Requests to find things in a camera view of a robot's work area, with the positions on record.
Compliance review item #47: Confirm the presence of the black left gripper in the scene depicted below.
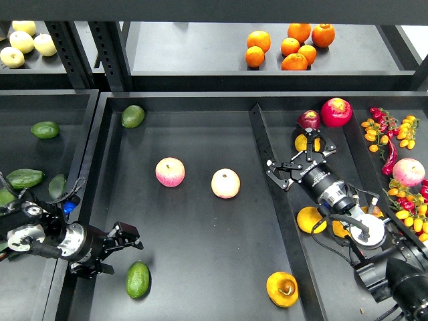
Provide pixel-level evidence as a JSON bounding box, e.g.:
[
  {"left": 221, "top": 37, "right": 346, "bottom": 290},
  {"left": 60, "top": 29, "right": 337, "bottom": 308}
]
[{"left": 59, "top": 221, "right": 144, "bottom": 279}]

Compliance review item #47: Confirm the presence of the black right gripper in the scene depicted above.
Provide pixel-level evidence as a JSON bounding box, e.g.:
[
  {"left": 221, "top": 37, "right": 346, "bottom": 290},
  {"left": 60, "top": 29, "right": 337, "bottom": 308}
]
[{"left": 263, "top": 124, "right": 346, "bottom": 204}]

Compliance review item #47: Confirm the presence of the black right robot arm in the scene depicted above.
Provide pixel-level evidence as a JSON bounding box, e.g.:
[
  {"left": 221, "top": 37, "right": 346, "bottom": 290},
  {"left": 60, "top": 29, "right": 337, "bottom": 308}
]
[{"left": 253, "top": 124, "right": 427, "bottom": 320}]

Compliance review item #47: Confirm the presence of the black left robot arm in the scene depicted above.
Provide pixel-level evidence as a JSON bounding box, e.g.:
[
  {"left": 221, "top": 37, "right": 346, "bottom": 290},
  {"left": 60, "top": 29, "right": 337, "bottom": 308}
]
[{"left": 1, "top": 176, "right": 144, "bottom": 279}]

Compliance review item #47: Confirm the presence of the yellow pear right tray left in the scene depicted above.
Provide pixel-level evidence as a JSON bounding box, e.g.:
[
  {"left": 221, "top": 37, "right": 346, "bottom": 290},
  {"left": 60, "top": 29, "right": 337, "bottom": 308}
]
[{"left": 296, "top": 207, "right": 327, "bottom": 234}]

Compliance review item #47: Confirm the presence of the yellow pear tray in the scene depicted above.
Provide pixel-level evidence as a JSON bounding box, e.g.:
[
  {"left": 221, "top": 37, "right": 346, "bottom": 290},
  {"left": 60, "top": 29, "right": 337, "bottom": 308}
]
[
  {"left": 296, "top": 207, "right": 327, "bottom": 234},
  {"left": 332, "top": 221, "right": 350, "bottom": 239},
  {"left": 361, "top": 205, "right": 385, "bottom": 219}
]

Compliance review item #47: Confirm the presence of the yellow pear right tray middle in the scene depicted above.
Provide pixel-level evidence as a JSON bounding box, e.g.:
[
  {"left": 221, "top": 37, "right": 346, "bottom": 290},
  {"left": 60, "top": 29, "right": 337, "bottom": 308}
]
[{"left": 332, "top": 221, "right": 350, "bottom": 239}]

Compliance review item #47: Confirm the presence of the dark green long avocado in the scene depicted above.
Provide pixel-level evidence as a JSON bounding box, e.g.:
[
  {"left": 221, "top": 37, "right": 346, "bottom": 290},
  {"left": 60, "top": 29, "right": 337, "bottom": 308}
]
[{"left": 6, "top": 169, "right": 45, "bottom": 189}]

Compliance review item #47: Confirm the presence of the dark avocado left edge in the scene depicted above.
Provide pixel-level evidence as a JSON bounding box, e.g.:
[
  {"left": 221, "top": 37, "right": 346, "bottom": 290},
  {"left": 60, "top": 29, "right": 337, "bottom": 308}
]
[{"left": 0, "top": 188, "right": 16, "bottom": 207}]

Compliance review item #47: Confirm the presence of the green avocado left tray top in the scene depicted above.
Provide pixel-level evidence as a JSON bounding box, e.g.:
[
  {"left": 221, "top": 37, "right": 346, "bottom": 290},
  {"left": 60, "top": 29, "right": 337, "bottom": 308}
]
[{"left": 31, "top": 121, "right": 60, "bottom": 139}]

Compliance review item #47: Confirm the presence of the green avocado tray corner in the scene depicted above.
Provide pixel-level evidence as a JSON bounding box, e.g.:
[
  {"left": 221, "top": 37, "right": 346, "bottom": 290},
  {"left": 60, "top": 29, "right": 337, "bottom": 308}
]
[{"left": 121, "top": 105, "right": 145, "bottom": 128}]

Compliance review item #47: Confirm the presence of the pale yellow pear front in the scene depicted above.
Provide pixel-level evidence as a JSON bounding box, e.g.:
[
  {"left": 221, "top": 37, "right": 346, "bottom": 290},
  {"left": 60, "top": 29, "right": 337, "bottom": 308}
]
[{"left": 1, "top": 47, "right": 25, "bottom": 69}]

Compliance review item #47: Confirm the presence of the pale yellow pear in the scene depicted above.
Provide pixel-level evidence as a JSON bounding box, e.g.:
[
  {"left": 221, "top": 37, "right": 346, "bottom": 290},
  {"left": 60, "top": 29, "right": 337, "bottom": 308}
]
[
  {"left": 34, "top": 33, "right": 57, "bottom": 57},
  {"left": 1, "top": 47, "right": 25, "bottom": 69},
  {"left": 9, "top": 31, "right": 34, "bottom": 54},
  {"left": 11, "top": 20, "right": 37, "bottom": 37}
]

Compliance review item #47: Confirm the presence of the pale yellow pear right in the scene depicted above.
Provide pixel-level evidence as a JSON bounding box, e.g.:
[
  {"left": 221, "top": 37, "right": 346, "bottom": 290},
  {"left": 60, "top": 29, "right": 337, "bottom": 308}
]
[{"left": 34, "top": 33, "right": 57, "bottom": 57}]

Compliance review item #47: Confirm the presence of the pale yellow pear middle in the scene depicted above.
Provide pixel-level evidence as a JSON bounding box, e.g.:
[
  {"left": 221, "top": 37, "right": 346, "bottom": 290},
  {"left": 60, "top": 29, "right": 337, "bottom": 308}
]
[{"left": 9, "top": 31, "right": 34, "bottom": 54}]

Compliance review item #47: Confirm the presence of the pale yellow pear top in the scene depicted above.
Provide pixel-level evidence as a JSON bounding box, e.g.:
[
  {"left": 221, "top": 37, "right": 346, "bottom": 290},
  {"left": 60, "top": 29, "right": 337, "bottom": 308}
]
[{"left": 11, "top": 20, "right": 37, "bottom": 37}]

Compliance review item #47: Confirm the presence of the dark red apple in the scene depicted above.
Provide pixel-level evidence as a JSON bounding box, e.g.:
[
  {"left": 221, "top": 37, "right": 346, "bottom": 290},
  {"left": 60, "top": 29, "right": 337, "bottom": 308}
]
[{"left": 297, "top": 110, "right": 321, "bottom": 130}]

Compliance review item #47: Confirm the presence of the bright red apple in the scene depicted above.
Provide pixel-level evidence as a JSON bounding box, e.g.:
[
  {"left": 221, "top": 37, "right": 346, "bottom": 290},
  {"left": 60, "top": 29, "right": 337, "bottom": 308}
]
[{"left": 320, "top": 98, "right": 353, "bottom": 128}]

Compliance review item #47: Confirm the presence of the pale pink apple centre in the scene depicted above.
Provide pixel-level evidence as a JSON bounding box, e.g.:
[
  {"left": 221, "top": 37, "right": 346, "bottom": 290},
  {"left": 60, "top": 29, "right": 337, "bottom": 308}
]
[{"left": 211, "top": 169, "right": 241, "bottom": 199}]

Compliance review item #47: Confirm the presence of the orange back front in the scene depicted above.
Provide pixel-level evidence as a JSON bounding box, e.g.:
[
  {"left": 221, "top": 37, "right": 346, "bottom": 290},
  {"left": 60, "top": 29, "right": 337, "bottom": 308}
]
[{"left": 281, "top": 53, "right": 308, "bottom": 70}]

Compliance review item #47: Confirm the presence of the orange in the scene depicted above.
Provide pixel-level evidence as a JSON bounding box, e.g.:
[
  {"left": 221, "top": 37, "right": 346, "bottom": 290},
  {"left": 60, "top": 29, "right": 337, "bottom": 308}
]
[
  {"left": 288, "top": 23, "right": 312, "bottom": 43},
  {"left": 247, "top": 30, "right": 272, "bottom": 53},
  {"left": 312, "top": 23, "right": 336, "bottom": 48},
  {"left": 245, "top": 45, "right": 265, "bottom": 68},
  {"left": 280, "top": 37, "right": 300, "bottom": 57},
  {"left": 298, "top": 45, "right": 317, "bottom": 66},
  {"left": 281, "top": 53, "right": 308, "bottom": 70}
]

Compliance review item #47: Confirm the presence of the upper cherry tomato bunch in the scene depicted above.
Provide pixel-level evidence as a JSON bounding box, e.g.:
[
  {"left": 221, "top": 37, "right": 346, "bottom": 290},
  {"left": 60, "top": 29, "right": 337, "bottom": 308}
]
[{"left": 360, "top": 107, "right": 420, "bottom": 161}]

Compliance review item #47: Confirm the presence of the cherry tomato bunch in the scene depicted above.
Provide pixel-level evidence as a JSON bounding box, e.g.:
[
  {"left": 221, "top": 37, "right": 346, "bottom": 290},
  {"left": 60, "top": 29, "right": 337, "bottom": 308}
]
[
  {"left": 384, "top": 179, "right": 427, "bottom": 246},
  {"left": 360, "top": 107, "right": 420, "bottom": 161}
]

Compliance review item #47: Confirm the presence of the red chili pepper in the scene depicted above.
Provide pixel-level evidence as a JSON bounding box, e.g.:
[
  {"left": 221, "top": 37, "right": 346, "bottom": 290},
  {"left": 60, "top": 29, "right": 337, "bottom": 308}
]
[{"left": 381, "top": 139, "right": 397, "bottom": 175}]

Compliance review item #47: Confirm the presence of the orange back right lower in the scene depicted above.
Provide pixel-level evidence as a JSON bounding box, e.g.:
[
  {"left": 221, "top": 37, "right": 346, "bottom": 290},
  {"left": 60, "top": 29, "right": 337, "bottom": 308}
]
[{"left": 298, "top": 45, "right": 317, "bottom": 66}]

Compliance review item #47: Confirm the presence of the pink apple left centre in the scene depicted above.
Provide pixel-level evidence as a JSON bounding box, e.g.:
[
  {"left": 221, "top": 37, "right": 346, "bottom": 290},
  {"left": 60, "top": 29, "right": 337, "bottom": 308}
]
[{"left": 155, "top": 157, "right": 185, "bottom": 187}]

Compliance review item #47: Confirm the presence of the orange back left lower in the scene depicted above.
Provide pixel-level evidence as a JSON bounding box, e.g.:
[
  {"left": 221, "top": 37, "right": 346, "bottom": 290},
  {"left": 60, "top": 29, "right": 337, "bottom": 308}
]
[{"left": 245, "top": 45, "right": 265, "bottom": 68}]

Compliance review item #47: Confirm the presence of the orange back centre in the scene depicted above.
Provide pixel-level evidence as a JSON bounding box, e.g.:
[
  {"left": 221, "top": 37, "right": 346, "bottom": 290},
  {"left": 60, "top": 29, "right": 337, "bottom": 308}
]
[{"left": 280, "top": 37, "right": 300, "bottom": 57}]

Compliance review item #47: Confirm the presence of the black centre tray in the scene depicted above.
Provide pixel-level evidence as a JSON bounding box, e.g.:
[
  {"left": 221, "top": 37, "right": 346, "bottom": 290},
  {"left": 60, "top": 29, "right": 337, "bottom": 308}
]
[{"left": 41, "top": 92, "right": 428, "bottom": 321}]

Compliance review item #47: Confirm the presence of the pink apple far right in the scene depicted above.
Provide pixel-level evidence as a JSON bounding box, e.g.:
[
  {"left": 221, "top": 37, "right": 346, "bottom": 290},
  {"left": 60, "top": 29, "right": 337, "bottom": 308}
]
[{"left": 393, "top": 158, "right": 425, "bottom": 187}]

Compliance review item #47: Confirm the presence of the orange back left upper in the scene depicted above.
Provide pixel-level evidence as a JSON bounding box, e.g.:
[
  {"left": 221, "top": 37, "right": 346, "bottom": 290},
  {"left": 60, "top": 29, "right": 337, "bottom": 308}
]
[{"left": 247, "top": 30, "right": 272, "bottom": 53}]

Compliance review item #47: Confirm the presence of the orange back top right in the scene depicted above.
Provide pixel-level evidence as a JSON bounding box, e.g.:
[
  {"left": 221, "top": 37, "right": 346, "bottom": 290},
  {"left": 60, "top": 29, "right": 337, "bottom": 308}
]
[{"left": 312, "top": 23, "right": 336, "bottom": 48}]

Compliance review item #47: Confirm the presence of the orange back top middle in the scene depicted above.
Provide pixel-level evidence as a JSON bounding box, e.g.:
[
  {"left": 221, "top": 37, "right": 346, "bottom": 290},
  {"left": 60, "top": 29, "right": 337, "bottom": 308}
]
[{"left": 288, "top": 23, "right": 312, "bottom": 43}]

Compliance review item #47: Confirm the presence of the lower cherry tomato bunch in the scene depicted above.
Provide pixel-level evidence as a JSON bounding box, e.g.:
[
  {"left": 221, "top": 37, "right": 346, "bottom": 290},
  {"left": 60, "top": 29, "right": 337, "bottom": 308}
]
[{"left": 384, "top": 179, "right": 427, "bottom": 246}]

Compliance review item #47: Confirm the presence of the black tray divider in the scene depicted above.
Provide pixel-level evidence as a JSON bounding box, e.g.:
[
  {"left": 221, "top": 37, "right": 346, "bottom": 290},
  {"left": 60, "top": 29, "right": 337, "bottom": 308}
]
[{"left": 249, "top": 103, "right": 327, "bottom": 320}]

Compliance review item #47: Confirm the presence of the dark avocado by tray wall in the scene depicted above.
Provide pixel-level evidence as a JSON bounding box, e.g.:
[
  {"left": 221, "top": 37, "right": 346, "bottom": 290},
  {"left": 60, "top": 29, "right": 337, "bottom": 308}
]
[{"left": 48, "top": 174, "right": 67, "bottom": 201}]

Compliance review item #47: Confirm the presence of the black metal shelf frame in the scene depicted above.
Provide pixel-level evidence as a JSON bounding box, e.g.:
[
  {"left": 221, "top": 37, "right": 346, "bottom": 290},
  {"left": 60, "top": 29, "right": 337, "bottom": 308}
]
[{"left": 1, "top": 1, "right": 427, "bottom": 92}]

